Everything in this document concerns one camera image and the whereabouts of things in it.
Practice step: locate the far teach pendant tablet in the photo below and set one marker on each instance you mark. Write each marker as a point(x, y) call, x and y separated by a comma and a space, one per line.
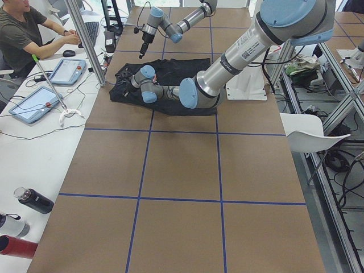
point(67, 72)

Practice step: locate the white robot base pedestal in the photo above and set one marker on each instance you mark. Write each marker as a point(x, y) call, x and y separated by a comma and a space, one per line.
point(248, 85)

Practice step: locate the near teach pendant tablet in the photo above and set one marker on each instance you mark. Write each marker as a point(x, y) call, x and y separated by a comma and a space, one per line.
point(35, 106)

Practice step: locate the black power adapter box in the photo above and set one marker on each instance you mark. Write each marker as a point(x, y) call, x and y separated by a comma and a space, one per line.
point(110, 41)

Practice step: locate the metal reacher grabber tool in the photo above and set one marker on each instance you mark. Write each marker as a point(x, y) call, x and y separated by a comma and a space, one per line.
point(66, 112)

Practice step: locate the aluminium frame post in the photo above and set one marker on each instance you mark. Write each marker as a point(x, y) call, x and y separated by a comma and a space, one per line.
point(79, 24)

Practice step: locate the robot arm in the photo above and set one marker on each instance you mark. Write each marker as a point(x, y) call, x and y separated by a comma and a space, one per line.
point(299, 22)
point(174, 31)

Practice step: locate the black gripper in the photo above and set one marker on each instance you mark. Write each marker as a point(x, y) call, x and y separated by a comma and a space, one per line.
point(146, 38)

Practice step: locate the black keyboard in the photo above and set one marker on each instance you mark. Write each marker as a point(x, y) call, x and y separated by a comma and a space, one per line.
point(92, 29)

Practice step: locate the white water bottle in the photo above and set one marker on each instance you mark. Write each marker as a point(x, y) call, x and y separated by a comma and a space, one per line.
point(13, 227)

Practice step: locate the seated person in grey shirt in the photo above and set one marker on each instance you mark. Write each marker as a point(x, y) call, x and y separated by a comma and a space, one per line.
point(21, 38)

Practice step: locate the black water bottle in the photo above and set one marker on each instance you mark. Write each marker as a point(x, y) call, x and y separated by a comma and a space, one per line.
point(34, 200)

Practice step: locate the black graphic t-shirt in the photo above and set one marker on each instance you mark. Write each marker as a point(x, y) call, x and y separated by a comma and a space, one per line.
point(168, 73)

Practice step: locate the red water bottle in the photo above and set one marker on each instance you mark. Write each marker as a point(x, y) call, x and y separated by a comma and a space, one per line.
point(17, 247)

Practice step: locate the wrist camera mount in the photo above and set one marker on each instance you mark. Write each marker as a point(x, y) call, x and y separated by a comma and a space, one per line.
point(138, 29)
point(123, 77)

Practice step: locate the black computer mouse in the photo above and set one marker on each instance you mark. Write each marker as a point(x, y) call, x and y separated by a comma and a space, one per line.
point(69, 53)

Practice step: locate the teach pendant tablet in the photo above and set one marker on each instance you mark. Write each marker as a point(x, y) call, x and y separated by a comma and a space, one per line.
point(35, 106)
point(67, 72)

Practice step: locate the white plastic chair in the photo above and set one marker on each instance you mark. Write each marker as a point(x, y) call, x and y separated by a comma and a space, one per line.
point(305, 134)

